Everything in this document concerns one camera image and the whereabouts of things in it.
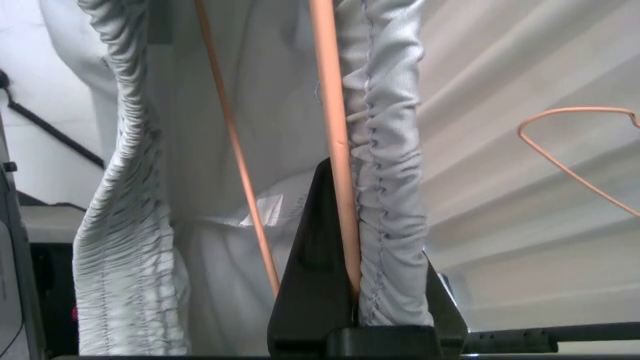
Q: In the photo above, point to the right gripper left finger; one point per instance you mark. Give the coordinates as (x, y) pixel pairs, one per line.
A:
(315, 280)

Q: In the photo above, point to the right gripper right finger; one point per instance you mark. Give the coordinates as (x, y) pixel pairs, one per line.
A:
(447, 320)

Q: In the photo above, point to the pale grey shorts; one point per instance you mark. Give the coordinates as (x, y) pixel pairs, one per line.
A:
(385, 200)

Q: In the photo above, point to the pink clothes hanger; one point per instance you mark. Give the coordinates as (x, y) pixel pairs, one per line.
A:
(334, 125)
(565, 167)

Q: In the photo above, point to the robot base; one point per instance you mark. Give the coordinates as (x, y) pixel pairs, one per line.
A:
(55, 300)

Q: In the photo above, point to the white curtain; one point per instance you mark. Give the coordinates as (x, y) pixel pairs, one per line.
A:
(500, 75)

